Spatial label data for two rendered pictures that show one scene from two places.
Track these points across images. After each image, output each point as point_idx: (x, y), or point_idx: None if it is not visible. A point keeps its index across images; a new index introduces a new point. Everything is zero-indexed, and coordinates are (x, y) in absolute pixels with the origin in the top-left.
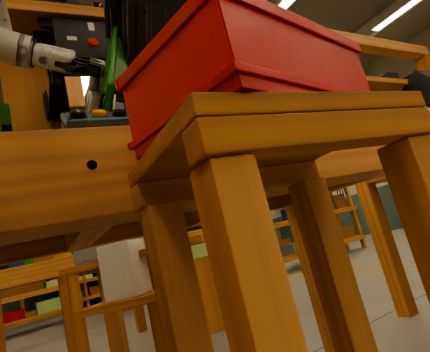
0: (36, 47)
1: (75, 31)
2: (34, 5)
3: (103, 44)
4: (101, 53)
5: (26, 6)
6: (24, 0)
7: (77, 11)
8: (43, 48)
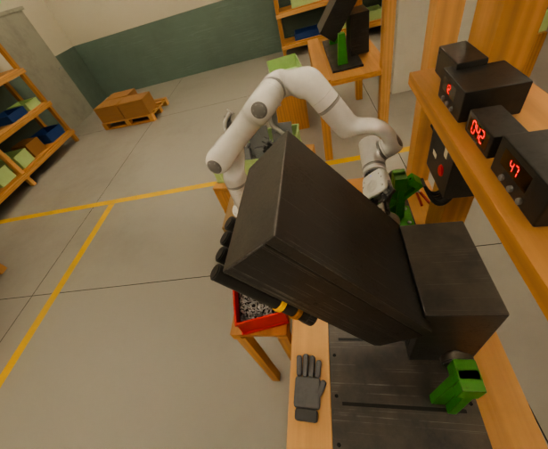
0: (363, 179)
1: (437, 148)
2: (425, 106)
3: (444, 179)
4: (440, 186)
5: (422, 104)
6: (423, 97)
7: (437, 130)
8: (364, 182)
